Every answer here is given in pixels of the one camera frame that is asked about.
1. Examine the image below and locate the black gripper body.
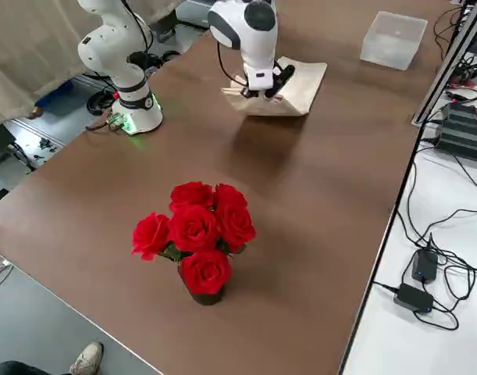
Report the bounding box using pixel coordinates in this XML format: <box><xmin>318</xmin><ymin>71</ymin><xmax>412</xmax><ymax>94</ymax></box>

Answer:
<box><xmin>265</xmin><ymin>64</ymin><xmax>296</xmax><ymax>101</ymax></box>

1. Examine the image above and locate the cream-colored tablecloth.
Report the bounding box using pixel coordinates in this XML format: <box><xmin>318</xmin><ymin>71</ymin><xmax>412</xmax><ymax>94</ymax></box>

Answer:
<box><xmin>221</xmin><ymin>55</ymin><xmax>328</xmax><ymax>118</ymax></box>

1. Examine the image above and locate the clear plastic box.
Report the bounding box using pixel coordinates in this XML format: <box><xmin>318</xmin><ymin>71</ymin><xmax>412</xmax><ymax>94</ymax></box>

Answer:
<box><xmin>358</xmin><ymin>10</ymin><xmax>429</xmax><ymax>72</ymax></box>

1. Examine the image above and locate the red rose bouquet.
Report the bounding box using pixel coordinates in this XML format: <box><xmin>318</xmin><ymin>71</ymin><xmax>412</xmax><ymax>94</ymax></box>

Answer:
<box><xmin>131</xmin><ymin>180</ymin><xmax>258</xmax><ymax>296</ymax></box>

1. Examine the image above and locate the black finned device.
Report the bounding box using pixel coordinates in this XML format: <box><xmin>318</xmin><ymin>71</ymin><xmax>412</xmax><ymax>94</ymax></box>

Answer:
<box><xmin>432</xmin><ymin>100</ymin><xmax>477</xmax><ymax>163</ymax></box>

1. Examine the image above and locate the black vase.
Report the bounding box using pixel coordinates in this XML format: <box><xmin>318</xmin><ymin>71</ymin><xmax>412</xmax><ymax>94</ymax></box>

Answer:
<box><xmin>178</xmin><ymin>261</ymin><xmax>226</xmax><ymax>306</ymax></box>

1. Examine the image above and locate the black power adapter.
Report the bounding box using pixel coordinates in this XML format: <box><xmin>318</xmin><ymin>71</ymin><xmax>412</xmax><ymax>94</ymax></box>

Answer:
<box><xmin>393</xmin><ymin>282</ymin><xmax>435</xmax><ymax>314</ymax></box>
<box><xmin>411</xmin><ymin>248</ymin><xmax>440</xmax><ymax>284</ymax></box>

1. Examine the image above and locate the beige curtain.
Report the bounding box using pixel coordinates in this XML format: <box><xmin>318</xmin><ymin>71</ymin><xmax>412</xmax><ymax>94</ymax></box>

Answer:
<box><xmin>0</xmin><ymin>0</ymin><xmax>187</xmax><ymax>130</ymax></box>

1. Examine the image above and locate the white side table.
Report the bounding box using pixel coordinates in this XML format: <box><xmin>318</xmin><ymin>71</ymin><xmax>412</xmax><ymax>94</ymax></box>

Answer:
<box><xmin>338</xmin><ymin>50</ymin><xmax>477</xmax><ymax>375</ymax></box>

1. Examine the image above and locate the person's shoe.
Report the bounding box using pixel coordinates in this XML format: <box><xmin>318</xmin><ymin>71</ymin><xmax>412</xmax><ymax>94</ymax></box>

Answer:
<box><xmin>69</xmin><ymin>342</ymin><xmax>105</xmax><ymax>375</ymax></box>

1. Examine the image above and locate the person's leg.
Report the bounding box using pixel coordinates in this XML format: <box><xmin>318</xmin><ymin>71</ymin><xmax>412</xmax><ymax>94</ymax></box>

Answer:
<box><xmin>0</xmin><ymin>359</ymin><xmax>42</xmax><ymax>375</ymax></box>

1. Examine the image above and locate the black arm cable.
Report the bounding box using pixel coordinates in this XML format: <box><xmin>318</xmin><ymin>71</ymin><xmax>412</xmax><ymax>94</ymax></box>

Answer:
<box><xmin>119</xmin><ymin>0</ymin><xmax>158</xmax><ymax>76</ymax></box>

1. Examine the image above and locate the aluminium frame post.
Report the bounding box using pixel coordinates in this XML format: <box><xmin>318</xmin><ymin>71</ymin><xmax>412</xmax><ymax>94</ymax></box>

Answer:
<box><xmin>411</xmin><ymin>0</ymin><xmax>477</xmax><ymax>127</ymax></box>

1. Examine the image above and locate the black cable coil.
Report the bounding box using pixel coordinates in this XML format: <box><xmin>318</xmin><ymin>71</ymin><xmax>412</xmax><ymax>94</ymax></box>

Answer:
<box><xmin>87</xmin><ymin>90</ymin><xmax>117</xmax><ymax>116</ymax></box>

